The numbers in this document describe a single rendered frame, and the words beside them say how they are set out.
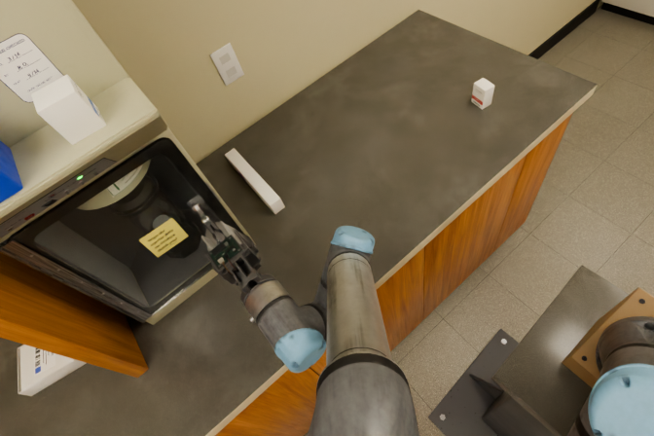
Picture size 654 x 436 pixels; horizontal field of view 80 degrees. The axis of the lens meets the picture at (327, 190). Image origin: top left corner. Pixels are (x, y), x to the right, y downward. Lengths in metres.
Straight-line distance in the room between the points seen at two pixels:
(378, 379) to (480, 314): 1.55
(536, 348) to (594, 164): 1.65
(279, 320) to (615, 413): 0.47
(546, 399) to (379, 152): 0.70
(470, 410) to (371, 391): 1.45
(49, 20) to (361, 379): 0.56
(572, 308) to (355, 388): 0.67
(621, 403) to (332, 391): 0.38
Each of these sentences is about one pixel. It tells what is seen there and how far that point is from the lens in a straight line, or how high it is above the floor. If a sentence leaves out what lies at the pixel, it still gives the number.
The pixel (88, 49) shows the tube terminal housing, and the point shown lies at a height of 1.57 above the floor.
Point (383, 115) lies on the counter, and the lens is 1.26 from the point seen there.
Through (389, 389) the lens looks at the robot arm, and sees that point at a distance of 0.40.
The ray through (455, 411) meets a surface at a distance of 1.82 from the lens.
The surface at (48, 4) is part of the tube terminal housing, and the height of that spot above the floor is 1.64.
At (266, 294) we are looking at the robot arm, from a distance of 0.71.
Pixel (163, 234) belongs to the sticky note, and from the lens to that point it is 0.87.
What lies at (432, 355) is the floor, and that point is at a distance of 1.87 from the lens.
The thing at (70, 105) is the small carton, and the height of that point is 1.56.
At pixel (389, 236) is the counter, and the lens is 1.00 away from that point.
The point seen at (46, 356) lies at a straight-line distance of 1.22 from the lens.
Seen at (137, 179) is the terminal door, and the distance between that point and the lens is 0.77.
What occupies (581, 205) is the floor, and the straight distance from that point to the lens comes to 2.29.
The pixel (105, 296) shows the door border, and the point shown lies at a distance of 0.95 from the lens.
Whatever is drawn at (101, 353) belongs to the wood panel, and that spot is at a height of 1.11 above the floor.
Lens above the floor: 1.82
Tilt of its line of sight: 54 degrees down
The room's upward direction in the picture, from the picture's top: 19 degrees counter-clockwise
